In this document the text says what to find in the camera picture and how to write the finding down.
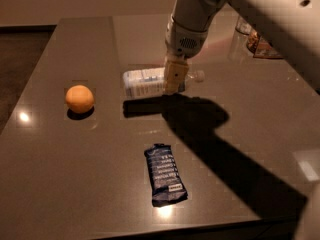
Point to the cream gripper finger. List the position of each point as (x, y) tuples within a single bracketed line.
[(175, 71)]

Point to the black lid snack jar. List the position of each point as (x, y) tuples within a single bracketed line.
[(260, 48)]

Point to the dark blue rxbar wrapper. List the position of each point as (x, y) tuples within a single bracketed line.
[(167, 186)]

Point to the orange fruit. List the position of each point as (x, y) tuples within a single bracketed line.
[(79, 99)]

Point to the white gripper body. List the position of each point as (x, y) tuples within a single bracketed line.
[(184, 41)]

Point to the clear plastic water bottle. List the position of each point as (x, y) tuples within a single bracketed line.
[(147, 83)]

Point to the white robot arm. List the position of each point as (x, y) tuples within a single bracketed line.
[(291, 26)]

